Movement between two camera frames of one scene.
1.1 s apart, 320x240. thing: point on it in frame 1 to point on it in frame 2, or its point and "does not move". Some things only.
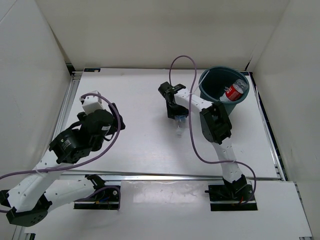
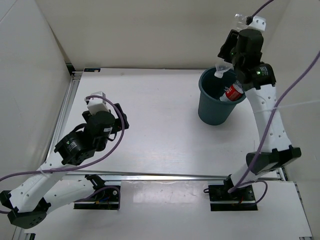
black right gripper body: x=167 y=103 to x=236 y=58
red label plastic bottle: x=235 y=92 does not move
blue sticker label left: x=96 y=70 does not move
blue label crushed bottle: x=180 y=125 to x=220 y=68
